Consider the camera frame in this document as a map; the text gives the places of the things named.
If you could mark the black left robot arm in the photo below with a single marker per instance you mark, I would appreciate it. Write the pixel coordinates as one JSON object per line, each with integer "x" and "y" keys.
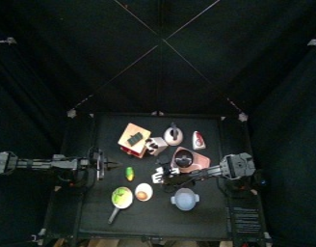
{"x": 44, "y": 163}

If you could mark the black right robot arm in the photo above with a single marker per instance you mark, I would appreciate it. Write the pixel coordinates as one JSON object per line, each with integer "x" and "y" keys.
{"x": 235, "y": 165}

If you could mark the yellow green toy corn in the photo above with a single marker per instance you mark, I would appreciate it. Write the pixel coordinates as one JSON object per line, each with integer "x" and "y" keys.
{"x": 130, "y": 174}

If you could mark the white round plate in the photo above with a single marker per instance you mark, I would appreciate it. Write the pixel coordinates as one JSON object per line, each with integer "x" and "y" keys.
{"x": 144, "y": 189}

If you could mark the brown toy egg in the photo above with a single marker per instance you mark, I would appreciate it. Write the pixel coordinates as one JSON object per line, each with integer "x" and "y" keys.
{"x": 142, "y": 195}

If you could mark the white toy knife block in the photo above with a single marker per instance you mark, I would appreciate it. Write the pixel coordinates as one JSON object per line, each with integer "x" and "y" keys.
{"x": 158, "y": 145}

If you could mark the wooden box with red drawer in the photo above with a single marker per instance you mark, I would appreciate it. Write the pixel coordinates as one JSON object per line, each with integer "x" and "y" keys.
{"x": 132, "y": 141}

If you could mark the green toy vegetables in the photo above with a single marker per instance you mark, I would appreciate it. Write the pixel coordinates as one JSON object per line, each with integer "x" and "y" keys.
{"x": 122, "y": 195}

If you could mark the green striped nori sheet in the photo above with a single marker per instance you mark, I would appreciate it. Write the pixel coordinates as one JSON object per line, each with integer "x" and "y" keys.
{"x": 135, "y": 139}

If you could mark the grey frying pan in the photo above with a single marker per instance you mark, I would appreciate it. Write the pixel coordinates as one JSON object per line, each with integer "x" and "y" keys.
{"x": 115, "y": 212}

